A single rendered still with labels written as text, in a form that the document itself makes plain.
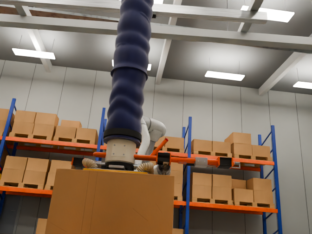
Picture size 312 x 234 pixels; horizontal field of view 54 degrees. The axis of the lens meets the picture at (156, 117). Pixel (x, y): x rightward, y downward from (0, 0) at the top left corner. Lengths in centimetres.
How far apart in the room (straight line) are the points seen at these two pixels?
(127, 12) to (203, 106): 952
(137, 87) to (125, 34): 38
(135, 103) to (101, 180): 52
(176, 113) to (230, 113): 204
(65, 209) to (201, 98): 1026
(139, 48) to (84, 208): 101
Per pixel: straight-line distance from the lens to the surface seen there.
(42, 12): 671
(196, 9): 384
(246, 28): 427
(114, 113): 179
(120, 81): 187
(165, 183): 156
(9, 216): 1070
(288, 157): 1206
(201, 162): 177
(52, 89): 1157
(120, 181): 157
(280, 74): 1106
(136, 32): 203
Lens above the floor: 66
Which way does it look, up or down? 21 degrees up
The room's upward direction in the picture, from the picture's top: 4 degrees clockwise
